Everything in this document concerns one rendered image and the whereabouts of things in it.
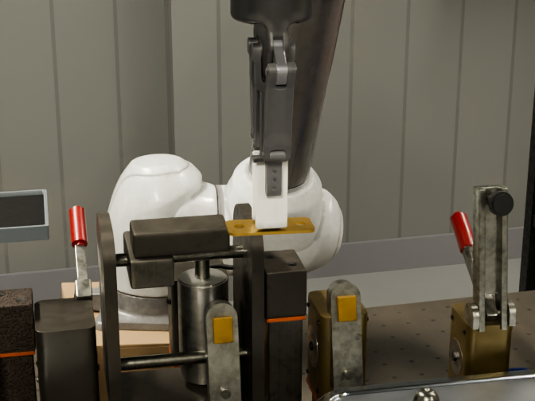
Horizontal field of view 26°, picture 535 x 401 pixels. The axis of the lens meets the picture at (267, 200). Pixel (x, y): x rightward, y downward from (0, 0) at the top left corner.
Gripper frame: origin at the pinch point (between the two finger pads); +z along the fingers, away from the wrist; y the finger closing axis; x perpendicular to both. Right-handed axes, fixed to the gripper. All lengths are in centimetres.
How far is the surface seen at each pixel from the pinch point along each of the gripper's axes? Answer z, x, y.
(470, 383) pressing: 28.9, 25.8, -11.2
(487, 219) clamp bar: 11.1, 29.0, -18.4
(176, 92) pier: 54, 11, -257
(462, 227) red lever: 15.1, 28.8, -26.3
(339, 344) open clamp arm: 25.1, 11.1, -16.1
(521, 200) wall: 105, 140, -283
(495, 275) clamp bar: 18.0, 30.2, -17.4
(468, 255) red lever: 17.6, 28.7, -23.2
